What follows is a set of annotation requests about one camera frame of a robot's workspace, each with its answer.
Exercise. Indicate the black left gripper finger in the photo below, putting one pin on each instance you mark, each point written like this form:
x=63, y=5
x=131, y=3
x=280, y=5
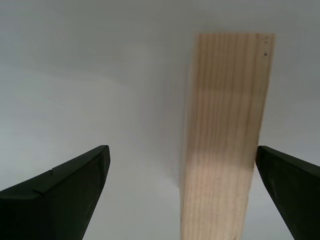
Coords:
x=50, y=207
x=297, y=195

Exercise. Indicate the light wooden block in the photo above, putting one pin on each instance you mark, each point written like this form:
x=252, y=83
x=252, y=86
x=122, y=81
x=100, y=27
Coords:
x=225, y=125

